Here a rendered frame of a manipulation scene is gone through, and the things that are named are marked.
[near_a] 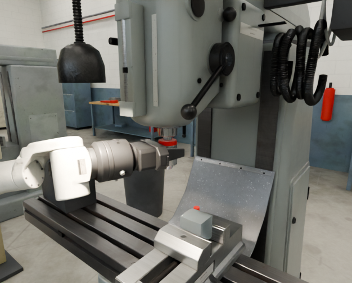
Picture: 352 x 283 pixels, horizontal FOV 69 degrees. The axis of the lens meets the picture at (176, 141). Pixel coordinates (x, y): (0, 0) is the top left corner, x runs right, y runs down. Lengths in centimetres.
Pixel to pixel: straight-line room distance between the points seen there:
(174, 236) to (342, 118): 426
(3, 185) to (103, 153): 20
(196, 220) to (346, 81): 423
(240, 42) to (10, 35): 969
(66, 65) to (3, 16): 979
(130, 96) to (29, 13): 1007
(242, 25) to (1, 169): 60
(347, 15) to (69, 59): 55
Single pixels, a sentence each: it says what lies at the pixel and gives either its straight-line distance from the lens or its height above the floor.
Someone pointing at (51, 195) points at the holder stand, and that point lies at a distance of 110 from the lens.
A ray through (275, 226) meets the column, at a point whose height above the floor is 91.
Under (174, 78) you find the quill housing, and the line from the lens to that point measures 51.
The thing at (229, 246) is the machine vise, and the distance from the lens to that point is 72.
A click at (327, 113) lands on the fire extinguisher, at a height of 91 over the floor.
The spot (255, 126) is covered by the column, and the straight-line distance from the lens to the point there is 92.
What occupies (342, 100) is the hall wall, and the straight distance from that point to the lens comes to 469.
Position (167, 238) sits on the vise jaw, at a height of 106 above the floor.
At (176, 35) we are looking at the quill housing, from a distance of 52.
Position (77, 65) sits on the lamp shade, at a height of 143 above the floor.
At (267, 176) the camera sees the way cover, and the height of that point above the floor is 110.
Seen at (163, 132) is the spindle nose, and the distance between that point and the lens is 61.
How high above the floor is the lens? 141
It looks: 13 degrees down
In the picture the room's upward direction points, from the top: straight up
